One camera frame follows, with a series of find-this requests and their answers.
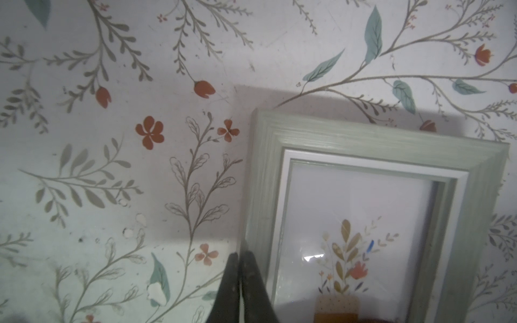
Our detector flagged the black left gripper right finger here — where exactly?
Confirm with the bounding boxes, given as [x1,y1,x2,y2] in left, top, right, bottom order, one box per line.
[240,250,279,323]

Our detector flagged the brown cloth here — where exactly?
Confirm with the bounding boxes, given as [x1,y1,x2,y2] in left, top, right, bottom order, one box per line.
[313,313,393,323]

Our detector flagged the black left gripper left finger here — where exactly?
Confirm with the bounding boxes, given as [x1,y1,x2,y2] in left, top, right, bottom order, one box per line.
[206,252,240,323]

